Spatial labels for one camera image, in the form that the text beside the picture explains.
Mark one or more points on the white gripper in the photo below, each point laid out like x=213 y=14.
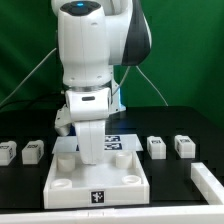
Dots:
x=91 y=139

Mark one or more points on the white square table top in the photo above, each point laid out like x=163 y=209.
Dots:
x=117 y=180

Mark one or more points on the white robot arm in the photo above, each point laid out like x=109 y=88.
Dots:
x=93 y=36

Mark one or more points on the white marker sheet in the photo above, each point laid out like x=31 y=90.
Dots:
x=112 y=142

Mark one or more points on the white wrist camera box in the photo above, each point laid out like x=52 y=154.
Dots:
x=81 y=107

